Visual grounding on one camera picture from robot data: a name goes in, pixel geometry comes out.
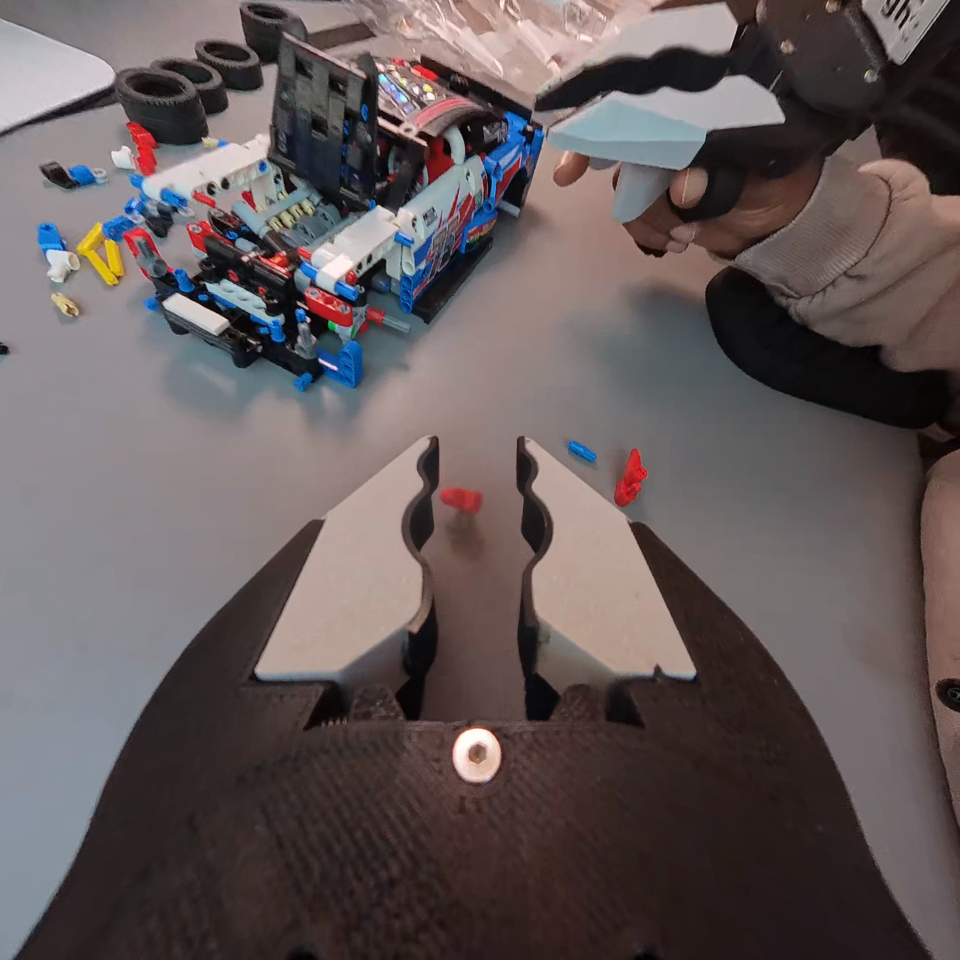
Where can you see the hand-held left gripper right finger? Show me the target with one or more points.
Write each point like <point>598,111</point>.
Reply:
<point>607,600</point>

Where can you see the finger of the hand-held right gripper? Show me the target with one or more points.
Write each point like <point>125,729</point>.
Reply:
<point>660,45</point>
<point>645,127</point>

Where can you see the red short brick connector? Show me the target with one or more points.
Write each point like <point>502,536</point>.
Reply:
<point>459,499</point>

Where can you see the red angled brick piece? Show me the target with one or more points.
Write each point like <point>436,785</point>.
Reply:
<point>142,150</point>

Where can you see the white brick connector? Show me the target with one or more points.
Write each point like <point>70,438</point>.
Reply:
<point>122,157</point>
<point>60,264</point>

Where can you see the blue brick pin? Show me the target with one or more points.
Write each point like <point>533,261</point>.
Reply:
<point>582,451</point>

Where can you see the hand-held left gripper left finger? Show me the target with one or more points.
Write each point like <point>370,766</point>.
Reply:
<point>345,600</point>

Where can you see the holographic sticker sheet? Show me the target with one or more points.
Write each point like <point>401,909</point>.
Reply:
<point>409,86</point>

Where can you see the person's right forearm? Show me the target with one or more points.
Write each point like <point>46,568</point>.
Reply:
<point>862,262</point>

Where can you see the toy brick race car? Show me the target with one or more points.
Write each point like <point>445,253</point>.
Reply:
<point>442,217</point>

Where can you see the tan brick pin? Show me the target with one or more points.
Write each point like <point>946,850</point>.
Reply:
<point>65,304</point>

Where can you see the blue brick connector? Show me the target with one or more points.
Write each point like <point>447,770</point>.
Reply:
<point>51,238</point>

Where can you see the grey desk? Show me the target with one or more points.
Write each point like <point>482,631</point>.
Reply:
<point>187,487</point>

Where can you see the clear plastic bag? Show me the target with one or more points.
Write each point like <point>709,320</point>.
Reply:
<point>487,30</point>

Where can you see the black toy tyre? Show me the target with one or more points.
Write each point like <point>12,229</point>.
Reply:
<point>247,75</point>
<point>127,112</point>
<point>255,37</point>
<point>214,94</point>

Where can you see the person's beige hoodie torso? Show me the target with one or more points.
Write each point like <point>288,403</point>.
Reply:
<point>945,562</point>

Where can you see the black curved brick piece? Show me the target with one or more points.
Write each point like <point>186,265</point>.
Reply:
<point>54,174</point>

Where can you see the person's right hand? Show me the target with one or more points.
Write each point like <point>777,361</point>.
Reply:
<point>705,236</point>

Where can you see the red long brick connector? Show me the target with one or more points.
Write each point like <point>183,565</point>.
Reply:
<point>628,484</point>

